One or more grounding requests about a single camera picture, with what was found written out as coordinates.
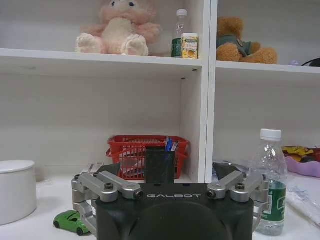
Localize white round container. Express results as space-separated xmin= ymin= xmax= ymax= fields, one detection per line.
xmin=0 ymin=159 xmax=38 ymax=226

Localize yellow red snack packet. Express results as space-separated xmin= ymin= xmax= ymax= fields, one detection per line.
xmin=280 ymin=145 xmax=320 ymax=164

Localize pink plush bunny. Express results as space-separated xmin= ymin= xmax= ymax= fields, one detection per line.
xmin=74 ymin=0 xmax=161 ymax=57

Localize purple wavy tray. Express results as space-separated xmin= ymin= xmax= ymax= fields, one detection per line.
xmin=284 ymin=154 xmax=320 ymax=179

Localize red plastic basket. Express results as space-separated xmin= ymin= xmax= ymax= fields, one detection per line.
xmin=105 ymin=135 xmax=190 ymax=181

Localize clear plastic bag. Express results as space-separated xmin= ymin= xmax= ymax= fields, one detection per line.
xmin=284 ymin=172 xmax=320 ymax=219

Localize blue pens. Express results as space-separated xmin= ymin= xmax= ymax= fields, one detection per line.
xmin=164 ymin=136 xmax=180 ymax=152

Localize yellow drink carton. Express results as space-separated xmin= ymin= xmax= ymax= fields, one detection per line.
xmin=180 ymin=32 xmax=200 ymax=60

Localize small clear bottle green label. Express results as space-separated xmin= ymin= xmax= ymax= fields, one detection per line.
xmin=171 ymin=9 xmax=189 ymax=59

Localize green toy car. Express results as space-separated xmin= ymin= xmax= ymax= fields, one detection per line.
xmin=52 ymin=209 xmax=92 ymax=237

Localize white shelf unit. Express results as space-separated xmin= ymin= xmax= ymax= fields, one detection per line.
xmin=0 ymin=0 xmax=320 ymax=185

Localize brown teddy bear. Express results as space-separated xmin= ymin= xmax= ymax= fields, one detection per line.
xmin=215 ymin=16 xmax=279 ymax=65

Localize large clear bottle green label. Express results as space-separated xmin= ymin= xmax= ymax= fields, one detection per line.
xmin=249 ymin=128 xmax=289 ymax=236

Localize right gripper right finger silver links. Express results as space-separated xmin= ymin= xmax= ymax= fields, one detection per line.
xmin=207 ymin=162 xmax=270 ymax=232

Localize black pen holder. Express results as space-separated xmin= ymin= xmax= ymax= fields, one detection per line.
xmin=145 ymin=147 xmax=176 ymax=185

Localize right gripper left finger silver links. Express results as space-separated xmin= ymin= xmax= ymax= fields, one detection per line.
xmin=71 ymin=163 xmax=144 ymax=236

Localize black curved object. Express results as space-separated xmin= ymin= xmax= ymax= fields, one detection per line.
xmin=300 ymin=57 xmax=320 ymax=67

